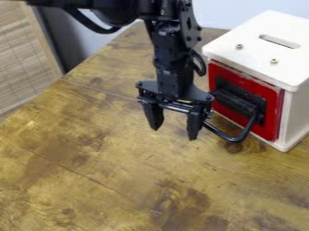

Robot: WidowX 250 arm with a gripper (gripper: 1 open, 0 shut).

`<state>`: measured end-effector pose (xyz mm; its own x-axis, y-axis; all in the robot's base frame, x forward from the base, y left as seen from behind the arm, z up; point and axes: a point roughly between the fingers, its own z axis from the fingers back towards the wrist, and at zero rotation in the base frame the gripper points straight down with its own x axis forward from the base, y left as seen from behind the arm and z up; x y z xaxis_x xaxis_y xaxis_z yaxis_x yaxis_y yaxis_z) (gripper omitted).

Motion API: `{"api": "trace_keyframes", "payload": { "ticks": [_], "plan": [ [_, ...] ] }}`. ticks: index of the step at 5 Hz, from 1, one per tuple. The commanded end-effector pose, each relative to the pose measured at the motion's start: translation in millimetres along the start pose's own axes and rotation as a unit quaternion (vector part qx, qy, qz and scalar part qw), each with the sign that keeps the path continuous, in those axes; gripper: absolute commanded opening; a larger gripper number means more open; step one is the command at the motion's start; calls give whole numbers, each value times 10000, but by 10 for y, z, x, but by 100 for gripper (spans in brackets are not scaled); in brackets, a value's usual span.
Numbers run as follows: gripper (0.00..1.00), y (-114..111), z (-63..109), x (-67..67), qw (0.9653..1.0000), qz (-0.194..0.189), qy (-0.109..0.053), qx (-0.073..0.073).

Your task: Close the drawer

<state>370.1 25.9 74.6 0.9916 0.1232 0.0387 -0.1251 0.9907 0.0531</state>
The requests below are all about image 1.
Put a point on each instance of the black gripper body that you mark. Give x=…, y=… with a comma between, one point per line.
x=173, y=89

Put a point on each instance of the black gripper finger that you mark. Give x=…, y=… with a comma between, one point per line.
x=154, y=114
x=196, y=118

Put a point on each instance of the black metal drawer handle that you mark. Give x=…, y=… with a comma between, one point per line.
x=244, y=104

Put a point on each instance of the red drawer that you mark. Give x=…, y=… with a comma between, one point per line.
x=265, y=90

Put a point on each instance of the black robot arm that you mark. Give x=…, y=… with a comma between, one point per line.
x=174, y=33

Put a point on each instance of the white wooden box cabinet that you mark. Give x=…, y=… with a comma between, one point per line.
x=269, y=48

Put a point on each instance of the wooden slatted panel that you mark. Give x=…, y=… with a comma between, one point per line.
x=29, y=67

